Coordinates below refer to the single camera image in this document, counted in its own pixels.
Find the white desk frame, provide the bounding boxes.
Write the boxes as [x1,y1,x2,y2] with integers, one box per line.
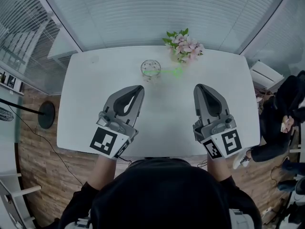
[0,170,42,229]

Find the black standing fan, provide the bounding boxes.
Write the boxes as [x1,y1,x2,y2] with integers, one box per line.
[0,98,56,130]

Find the person's right forearm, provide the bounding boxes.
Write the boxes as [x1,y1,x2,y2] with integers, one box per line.
[206,156,233,182]

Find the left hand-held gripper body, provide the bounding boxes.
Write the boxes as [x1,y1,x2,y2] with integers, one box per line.
[89,111,139,161]

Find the pink flowers in pot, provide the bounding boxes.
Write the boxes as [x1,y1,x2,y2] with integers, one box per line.
[162,28,205,65]

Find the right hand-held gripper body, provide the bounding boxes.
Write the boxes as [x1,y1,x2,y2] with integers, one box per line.
[192,113,243,159]

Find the long black cable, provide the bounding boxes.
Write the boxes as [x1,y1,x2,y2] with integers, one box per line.
[8,105,84,186]

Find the clear glass vase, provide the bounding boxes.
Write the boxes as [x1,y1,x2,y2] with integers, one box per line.
[140,59,162,83]

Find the white chair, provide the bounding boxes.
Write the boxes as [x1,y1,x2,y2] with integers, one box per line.
[249,60,285,90]

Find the white body-worn device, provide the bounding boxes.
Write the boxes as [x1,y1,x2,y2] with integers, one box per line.
[228,208,253,229]

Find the white table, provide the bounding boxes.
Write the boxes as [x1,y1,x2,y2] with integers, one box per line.
[56,45,261,158]

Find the dark bag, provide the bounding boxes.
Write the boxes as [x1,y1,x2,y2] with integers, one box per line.
[277,156,305,193]

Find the person's left forearm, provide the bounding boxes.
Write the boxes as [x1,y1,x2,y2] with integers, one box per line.
[89,155,117,190]

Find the green plastic stick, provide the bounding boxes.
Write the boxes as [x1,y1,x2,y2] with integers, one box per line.
[142,65,183,77]

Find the person's black top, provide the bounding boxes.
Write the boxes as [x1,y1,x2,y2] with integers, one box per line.
[57,157,263,229]

